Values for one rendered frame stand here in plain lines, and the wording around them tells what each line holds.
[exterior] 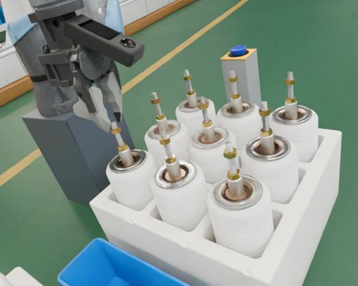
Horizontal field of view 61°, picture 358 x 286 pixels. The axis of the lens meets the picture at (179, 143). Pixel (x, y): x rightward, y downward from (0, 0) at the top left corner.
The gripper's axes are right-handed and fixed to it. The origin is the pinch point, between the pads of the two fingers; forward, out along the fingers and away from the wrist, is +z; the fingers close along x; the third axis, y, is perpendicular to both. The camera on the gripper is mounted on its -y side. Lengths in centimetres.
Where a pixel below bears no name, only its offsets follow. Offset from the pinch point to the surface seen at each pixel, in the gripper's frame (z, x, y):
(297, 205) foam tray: 16.3, -0.4, -30.2
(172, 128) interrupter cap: 9.2, -12.1, -3.8
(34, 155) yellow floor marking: 34, -29, 75
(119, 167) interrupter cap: 9.1, 2.1, 1.2
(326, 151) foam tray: 16.3, -15.9, -34.1
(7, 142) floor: 34, -38, 102
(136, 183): 11.6, 3.4, -2.4
